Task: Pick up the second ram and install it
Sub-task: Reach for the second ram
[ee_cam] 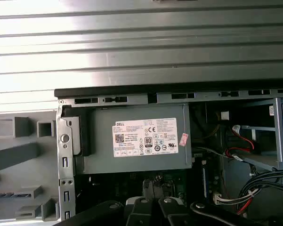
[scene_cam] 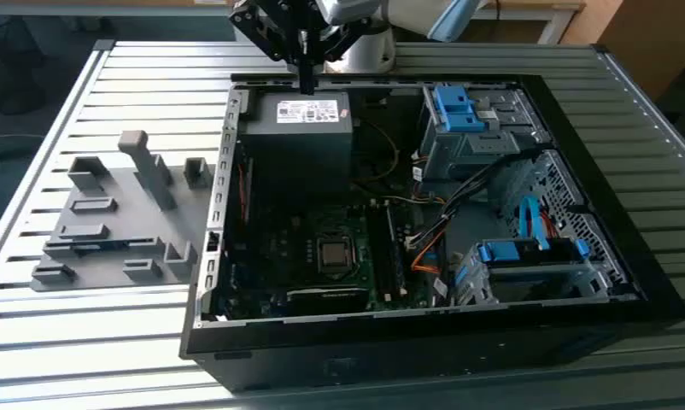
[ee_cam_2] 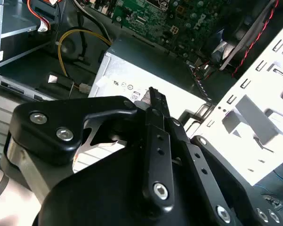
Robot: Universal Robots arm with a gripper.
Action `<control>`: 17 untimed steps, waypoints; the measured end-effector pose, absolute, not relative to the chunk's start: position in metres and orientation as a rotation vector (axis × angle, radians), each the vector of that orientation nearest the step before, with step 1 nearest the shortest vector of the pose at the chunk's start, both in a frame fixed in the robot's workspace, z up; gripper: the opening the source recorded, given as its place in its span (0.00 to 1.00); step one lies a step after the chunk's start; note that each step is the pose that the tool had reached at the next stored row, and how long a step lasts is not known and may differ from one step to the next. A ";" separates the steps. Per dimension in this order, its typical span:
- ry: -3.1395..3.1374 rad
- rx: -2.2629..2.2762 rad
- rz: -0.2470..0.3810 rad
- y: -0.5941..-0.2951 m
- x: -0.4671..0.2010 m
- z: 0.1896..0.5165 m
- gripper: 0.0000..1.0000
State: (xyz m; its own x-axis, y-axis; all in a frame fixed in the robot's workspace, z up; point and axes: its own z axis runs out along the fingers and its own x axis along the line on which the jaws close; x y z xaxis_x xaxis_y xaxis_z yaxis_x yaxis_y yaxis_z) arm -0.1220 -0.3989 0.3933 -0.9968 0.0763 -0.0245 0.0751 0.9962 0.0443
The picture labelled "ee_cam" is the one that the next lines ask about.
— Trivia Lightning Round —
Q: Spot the grey power supply unit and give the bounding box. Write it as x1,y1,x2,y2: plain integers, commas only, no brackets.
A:
74,103,194,175

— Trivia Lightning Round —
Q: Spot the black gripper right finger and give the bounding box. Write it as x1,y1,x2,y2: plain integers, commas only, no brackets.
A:
157,197,262,226

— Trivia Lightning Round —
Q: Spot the grey metal drive cage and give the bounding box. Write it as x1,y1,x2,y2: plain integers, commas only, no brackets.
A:
240,97,283,170

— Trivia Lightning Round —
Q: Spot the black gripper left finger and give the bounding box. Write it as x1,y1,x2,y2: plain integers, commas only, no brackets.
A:
58,197,154,226

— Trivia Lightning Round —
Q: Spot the black cable bundle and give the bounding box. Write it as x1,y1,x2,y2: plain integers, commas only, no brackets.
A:
240,169,283,214

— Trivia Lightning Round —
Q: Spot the black open PC case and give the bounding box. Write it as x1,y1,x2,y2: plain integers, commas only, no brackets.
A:
54,88,283,226

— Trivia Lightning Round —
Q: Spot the blue RAM stick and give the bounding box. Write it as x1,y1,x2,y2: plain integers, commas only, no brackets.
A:
202,166,207,199

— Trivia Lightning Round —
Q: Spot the green motherboard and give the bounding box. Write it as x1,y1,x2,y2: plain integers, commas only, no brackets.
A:
89,162,224,208

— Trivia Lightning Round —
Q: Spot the grey parts rack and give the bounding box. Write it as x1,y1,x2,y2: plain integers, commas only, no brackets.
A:
0,109,61,222

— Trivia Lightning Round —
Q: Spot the white wire connector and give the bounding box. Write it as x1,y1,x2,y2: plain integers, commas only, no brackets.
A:
212,192,225,206

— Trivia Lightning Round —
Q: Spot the thin red wire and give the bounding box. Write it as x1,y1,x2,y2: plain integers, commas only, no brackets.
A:
225,126,255,159

